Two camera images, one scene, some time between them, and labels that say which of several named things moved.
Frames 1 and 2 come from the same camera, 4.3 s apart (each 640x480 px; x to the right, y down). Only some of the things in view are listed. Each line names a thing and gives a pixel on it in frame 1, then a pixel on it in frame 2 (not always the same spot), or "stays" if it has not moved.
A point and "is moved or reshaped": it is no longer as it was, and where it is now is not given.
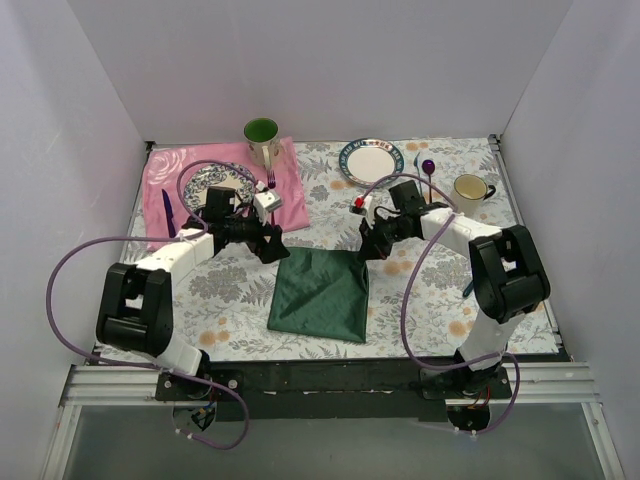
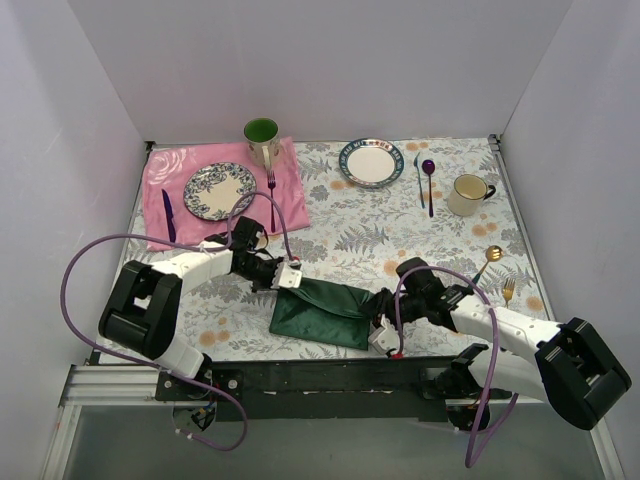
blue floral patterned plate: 216,175 stays
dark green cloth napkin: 321,292 is moved or reshaped
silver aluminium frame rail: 112,385 stays
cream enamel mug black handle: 469,192 stays
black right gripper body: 376,240 to 386,310
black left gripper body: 263,238 to 271,279
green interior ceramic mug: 261,135 stays
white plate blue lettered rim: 363,161 stays
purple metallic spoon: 428,168 stays
